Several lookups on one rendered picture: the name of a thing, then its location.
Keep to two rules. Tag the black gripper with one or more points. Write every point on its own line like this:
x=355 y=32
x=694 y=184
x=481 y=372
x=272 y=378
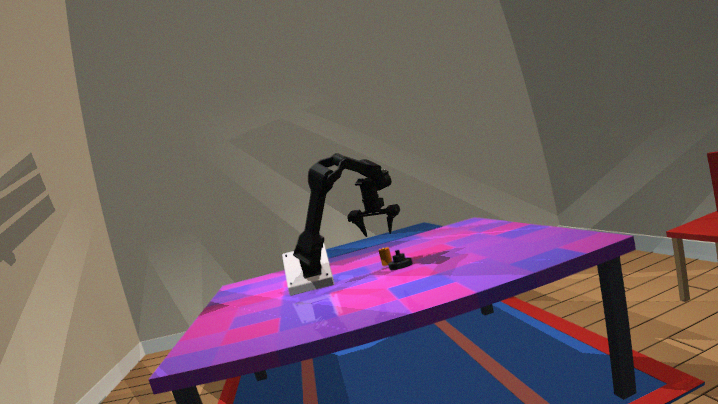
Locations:
x=372 y=205

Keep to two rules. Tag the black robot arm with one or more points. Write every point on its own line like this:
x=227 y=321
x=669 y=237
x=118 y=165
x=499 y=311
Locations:
x=321 y=180

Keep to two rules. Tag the orange knob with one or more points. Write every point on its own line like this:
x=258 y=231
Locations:
x=385 y=256

